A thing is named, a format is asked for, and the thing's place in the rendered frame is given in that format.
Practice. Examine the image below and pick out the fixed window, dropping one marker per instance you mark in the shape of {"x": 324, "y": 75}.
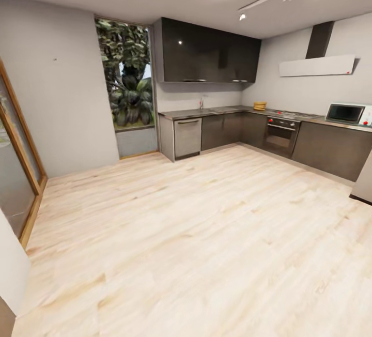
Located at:
{"x": 126, "y": 54}

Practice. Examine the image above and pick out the drop in sink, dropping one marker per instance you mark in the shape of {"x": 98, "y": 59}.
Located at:
{"x": 219, "y": 109}

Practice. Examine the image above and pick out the oven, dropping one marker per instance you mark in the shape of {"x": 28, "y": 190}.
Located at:
{"x": 281, "y": 133}

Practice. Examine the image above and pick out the dishwasher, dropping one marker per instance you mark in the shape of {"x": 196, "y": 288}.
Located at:
{"x": 187, "y": 136}

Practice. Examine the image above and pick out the microwave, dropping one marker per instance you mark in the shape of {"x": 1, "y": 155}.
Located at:
{"x": 352, "y": 113}

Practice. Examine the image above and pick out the popcorn bag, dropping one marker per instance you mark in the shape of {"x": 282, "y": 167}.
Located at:
{"x": 260, "y": 105}

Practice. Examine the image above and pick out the door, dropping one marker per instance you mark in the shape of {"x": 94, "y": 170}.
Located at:
{"x": 22, "y": 175}

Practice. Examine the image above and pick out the range hood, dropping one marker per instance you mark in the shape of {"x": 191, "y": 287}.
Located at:
{"x": 316, "y": 63}

